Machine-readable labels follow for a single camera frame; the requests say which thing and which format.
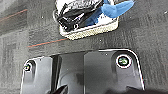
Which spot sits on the black bag with grey print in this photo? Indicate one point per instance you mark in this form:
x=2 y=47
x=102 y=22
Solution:
x=75 y=15

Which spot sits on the dark blue plush toy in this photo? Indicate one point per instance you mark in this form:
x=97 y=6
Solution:
x=111 y=10

